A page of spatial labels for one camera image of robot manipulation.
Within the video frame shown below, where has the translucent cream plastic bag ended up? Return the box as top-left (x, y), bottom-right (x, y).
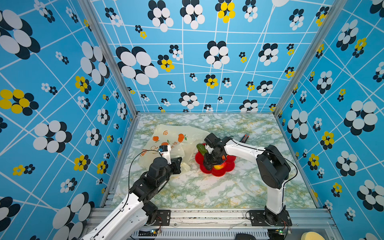
top-left (139, 124), bottom-right (210, 172)

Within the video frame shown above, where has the yellow round object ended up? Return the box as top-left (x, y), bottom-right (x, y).
top-left (301, 232), bottom-right (325, 240)

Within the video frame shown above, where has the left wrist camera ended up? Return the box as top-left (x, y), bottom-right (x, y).
top-left (158, 145), bottom-right (171, 165)

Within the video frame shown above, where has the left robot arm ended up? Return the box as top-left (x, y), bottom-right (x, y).
top-left (81, 157), bottom-right (182, 240)

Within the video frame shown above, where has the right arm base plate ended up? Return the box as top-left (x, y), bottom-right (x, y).
top-left (246, 209), bottom-right (292, 227)

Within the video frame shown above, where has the red flower-shaped plate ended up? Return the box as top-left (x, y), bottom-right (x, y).
top-left (195, 152), bottom-right (236, 177)

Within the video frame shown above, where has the green yellow mango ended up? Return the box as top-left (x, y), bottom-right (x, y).
top-left (197, 144), bottom-right (208, 157)

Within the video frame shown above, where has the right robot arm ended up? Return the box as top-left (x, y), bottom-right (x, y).
top-left (203, 133), bottom-right (292, 227)

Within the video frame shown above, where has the red yellow mango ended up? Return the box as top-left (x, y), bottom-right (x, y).
top-left (214, 163), bottom-right (226, 170)

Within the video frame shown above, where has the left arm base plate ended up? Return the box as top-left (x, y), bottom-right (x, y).
top-left (145, 210), bottom-right (171, 226)

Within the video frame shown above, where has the aluminium front rail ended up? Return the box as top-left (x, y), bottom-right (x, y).
top-left (80, 208), bottom-right (343, 240)

